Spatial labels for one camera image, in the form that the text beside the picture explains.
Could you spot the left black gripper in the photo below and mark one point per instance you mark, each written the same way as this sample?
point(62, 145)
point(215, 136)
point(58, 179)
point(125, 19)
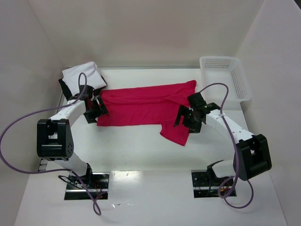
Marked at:
point(98, 112)

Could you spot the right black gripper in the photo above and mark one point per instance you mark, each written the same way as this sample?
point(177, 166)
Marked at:
point(186, 117)

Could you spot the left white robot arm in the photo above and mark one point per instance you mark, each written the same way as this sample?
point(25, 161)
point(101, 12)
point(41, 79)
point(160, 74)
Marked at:
point(54, 137)

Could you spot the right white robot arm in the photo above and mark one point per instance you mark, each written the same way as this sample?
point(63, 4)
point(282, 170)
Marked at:
point(253, 150)

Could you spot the folded black t-shirt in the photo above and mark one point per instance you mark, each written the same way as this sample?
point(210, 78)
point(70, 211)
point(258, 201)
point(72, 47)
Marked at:
point(65, 89)

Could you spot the folded white t-shirt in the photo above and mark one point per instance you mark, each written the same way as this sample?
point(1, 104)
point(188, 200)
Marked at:
point(92, 76)

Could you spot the white plastic basket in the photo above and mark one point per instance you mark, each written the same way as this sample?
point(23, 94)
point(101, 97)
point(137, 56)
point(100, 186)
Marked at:
point(229, 71)

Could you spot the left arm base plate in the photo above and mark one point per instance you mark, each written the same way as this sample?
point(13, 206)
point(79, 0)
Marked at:
point(98, 187)

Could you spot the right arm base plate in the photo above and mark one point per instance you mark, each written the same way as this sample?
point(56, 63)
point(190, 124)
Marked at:
point(203, 186)

